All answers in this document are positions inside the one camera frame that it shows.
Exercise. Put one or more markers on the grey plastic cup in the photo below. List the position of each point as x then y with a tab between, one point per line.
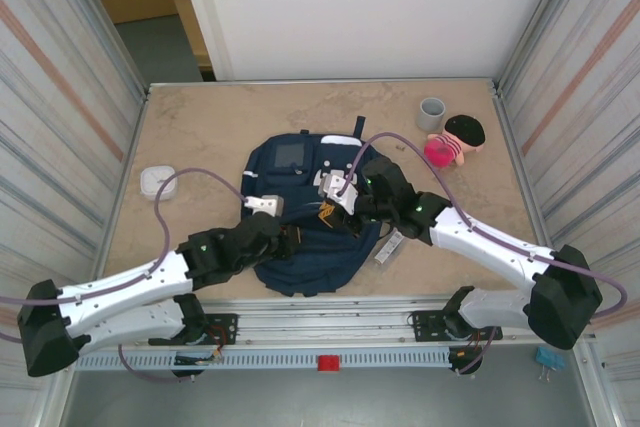
431	117

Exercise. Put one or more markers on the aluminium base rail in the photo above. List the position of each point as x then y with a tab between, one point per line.
325	319

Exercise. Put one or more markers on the small red block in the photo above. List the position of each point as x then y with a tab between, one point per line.
329	363

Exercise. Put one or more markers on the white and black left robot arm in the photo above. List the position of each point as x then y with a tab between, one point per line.
125	282

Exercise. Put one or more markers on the white square plastic container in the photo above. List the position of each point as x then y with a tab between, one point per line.
157	182

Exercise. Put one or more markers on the aluminium frame post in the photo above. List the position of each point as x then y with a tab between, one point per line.
100	17
545	12

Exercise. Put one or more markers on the navy blue backpack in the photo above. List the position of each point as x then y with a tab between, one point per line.
320	267

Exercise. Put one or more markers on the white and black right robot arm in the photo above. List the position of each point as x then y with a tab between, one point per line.
480	242

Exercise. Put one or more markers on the pink plush doll black hair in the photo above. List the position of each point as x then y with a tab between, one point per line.
460	132

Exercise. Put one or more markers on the blue binder clip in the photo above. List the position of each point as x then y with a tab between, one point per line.
550	362

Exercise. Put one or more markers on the white door frame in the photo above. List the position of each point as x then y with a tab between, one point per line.
200	7

